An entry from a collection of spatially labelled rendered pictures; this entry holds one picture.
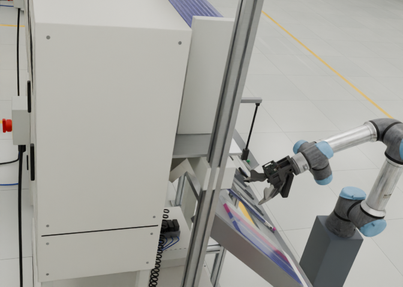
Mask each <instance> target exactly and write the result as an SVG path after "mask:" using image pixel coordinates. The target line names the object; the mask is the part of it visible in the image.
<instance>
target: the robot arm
mask: <svg viewBox="0 0 403 287"><path fill-rule="evenodd" d="M369 141H370V142H372V143H373V142H376V141H380V142H382V143H384V144H385V145H386V146H387V148H386V150H385V152H384V155H385V157H386V159H385V161H384V163H383V166H382V168H381V170H380V172H379V174H378V176H377V178H376V180H375V182H374V185H373V187H372V189H371V191H370V193H369V195H368V197H367V199H366V193H365V192H364V191H363V190H361V189H359V188H357V187H354V186H346V187H344V188H342V190H341V192H340V193H339V197H338V200H337V202H336V204H335V208H334V209H333V211H332V212H331V214H330V215H328V217H327V218H326V221H325V226H326V228H327V229H328V230H329V231H330V232H331V233H333V234H335V235H337V236H339V237H345V238H347V237H352V236H353V235H354V233H355V232H356V228H357V229H358V230H359V232H361V233H362V234H363V235H364V236H365V237H373V236H376V235H378V234H379V233H381V232H382V231H384V229H385V228H386V226H387V223H386V221H385V220H384V217H385V215H386V209H385V207H386V205H387V203H388V201H389V199H390V197H391V195H392V193H393V191H394V189H395V187H396V185H397V183H398V181H399V179H400V177H401V175H402V173H403V123H402V122H401V121H399V120H396V119H392V118H379V119H373V120H369V121H367V122H365V123H364V124H363V125H362V126H358V127H356V128H353V129H349V130H347V131H344V132H340V133H338V134H334V135H331V136H328V137H325V138H322V139H319V140H316V141H313V142H310V143H309V142H307V141H306V140H299V141H297V142H296V143H295V144H294V146H293V152H294V154H295V155H294V156H292V157H291V158H290V156H289V155H288V156H286V157H284V158H282V159H280V160H278V161H276V162H275V161H274V160H272V161H270V162H268V163H266V164H264V165H262V168H263V173H259V172H257V171H256V170H251V171H250V177H247V178H246V179H244V180H243V181H244V182H248V183H250V182H257V181H259V182H264V181H265V180H266V179H267V182H268V183H270V187H269V188H267V187H265V188H264V191H263V193H264V197H263V199H262V200H260V202H259V203H258V205H261V204H264V203H265V202H267V201H269V200H271V199H272V198H274V197H275V196H276V195H278V194H279V193H280V194H281V196H282V197H283V198H287V197H288V195H289V192H290V188H291V184H292V182H293V178H294V174H295V175H296V176H297V175H298V174H299V173H300V174H302V173H303V172H305V171H307V170H309V171H310V173H311V174H312V175H313V176H314V180H315V182H316V183H317V184H318V185H327V184H329V183H330V182H331V181H332V179H333V175H332V170H331V167H330V164H329V159H330V158H331V157H333V154H334V153H336V152H339V151H342V150H345V149H348V148H351V147H354V146H357V145H360V144H363V143H366V142H369ZM269 163H271V164H269ZM267 164H269V165H268V166H266V167H265V165H267ZM293 173H294V174H293Z"/></svg>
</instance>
